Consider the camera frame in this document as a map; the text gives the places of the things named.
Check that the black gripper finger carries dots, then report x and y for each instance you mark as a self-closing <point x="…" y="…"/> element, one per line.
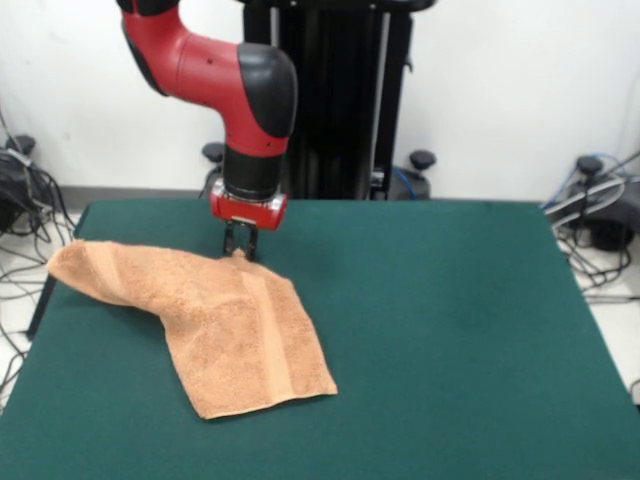
<point x="229" y="240"/>
<point x="251" y="245"/>

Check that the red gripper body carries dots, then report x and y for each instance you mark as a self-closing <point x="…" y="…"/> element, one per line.
<point x="247" y="212"/>

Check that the tan terry towel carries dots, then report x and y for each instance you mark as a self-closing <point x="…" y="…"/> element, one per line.
<point x="230" y="340"/>

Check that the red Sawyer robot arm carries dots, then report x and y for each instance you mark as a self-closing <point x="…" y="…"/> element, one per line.
<point x="210" y="75"/>

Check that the dark green tablecloth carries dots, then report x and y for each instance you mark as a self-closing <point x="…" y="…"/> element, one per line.
<point x="475" y="300"/>

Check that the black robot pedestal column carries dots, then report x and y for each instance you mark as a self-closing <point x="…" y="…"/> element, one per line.
<point x="340" y="100"/>

